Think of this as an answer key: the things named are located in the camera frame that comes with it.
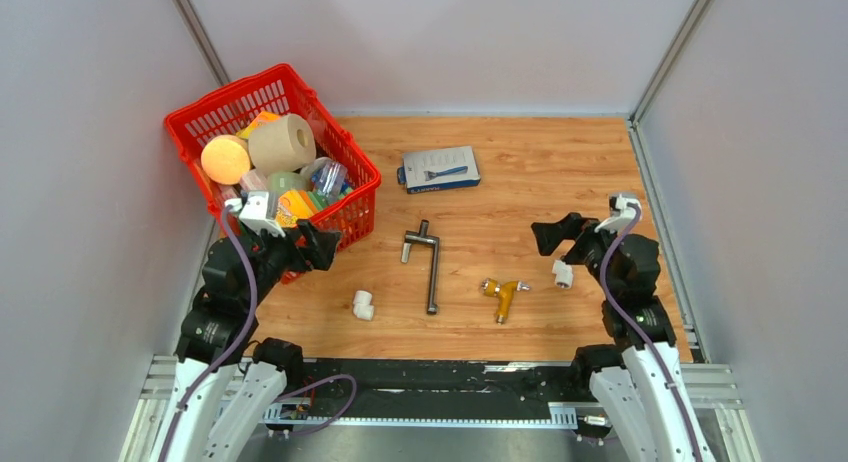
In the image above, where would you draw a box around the dark grey metal faucet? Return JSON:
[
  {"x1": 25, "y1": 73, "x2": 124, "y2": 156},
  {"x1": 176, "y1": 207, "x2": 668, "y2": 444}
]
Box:
[{"x1": 400, "y1": 219, "x2": 440, "y2": 316}]

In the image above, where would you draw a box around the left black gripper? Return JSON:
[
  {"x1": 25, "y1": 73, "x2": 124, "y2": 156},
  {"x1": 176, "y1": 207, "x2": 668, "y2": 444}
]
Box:
[{"x1": 243, "y1": 216, "x2": 341, "y2": 308}]

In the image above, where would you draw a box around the white pvc elbow fitting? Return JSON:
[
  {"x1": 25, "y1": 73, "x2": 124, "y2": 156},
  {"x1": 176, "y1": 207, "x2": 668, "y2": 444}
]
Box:
[
  {"x1": 352, "y1": 290, "x2": 375, "y2": 321},
  {"x1": 552, "y1": 259, "x2": 574, "y2": 289}
]

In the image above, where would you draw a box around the orange round sponge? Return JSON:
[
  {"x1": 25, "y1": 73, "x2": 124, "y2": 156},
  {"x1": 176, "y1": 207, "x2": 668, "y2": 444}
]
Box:
[{"x1": 200, "y1": 135, "x2": 252, "y2": 185}]

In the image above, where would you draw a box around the yellow brass tap valve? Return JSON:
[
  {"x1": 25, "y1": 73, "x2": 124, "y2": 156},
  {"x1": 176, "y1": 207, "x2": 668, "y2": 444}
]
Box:
[{"x1": 480, "y1": 278, "x2": 531, "y2": 325}]

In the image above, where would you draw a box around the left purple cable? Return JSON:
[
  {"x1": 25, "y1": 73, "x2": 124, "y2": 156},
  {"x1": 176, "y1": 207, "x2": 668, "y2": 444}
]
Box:
[{"x1": 156, "y1": 203, "x2": 359, "y2": 462}]

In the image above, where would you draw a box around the pale green soap bottle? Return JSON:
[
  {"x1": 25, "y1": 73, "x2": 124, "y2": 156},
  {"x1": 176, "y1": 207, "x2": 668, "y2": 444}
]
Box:
[{"x1": 267, "y1": 171, "x2": 311, "y2": 196}]

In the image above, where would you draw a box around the grey blue razor box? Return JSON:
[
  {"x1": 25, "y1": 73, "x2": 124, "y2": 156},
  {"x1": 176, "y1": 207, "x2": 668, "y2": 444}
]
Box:
[{"x1": 396, "y1": 145, "x2": 482, "y2": 194}]

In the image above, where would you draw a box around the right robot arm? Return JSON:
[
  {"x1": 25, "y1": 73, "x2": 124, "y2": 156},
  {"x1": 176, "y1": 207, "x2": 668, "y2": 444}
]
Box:
[{"x1": 531, "y1": 212, "x2": 716, "y2": 461}]

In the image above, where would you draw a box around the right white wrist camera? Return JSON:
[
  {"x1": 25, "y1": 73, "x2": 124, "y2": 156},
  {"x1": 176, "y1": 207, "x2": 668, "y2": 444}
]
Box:
[{"x1": 594, "y1": 192, "x2": 642, "y2": 233}]

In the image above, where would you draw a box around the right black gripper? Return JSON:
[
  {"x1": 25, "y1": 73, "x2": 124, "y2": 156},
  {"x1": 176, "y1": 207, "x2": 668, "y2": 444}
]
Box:
[{"x1": 528, "y1": 212, "x2": 623, "y2": 298}]

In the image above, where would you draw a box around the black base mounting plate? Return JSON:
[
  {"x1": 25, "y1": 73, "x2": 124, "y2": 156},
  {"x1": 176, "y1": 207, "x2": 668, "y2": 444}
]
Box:
[{"x1": 260, "y1": 358, "x2": 612, "y2": 442}]

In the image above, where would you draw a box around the red plastic basket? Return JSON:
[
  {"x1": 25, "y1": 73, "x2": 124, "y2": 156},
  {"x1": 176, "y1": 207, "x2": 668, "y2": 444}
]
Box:
[{"x1": 163, "y1": 63, "x2": 381, "y2": 252}]

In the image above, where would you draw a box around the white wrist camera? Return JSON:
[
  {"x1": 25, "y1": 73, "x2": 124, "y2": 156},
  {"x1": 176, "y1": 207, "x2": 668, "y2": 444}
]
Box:
[
  {"x1": 594, "y1": 192, "x2": 642, "y2": 233},
  {"x1": 224, "y1": 191, "x2": 285, "y2": 237}
]

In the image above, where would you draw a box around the brown toilet paper roll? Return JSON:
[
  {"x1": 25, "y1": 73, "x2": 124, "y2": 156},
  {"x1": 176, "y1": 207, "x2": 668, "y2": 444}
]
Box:
[{"x1": 247, "y1": 114, "x2": 317, "y2": 175}]

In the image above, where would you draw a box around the yellow orange snack packet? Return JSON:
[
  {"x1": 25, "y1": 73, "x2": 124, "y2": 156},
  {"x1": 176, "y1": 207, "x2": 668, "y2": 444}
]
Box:
[{"x1": 275, "y1": 189, "x2": 321, "y2": 228}]

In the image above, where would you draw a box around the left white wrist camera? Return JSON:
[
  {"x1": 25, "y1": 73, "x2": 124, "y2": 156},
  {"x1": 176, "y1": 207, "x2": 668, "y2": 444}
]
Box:
[{"x1": 224, "y1": 191, "x2": 285, "y2": 237}]

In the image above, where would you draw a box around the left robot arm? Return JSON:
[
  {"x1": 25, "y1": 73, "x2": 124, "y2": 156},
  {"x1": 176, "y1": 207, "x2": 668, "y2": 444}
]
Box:
[{"x1": 150, "y1": 220, "x2": 342, "y2": 461}]

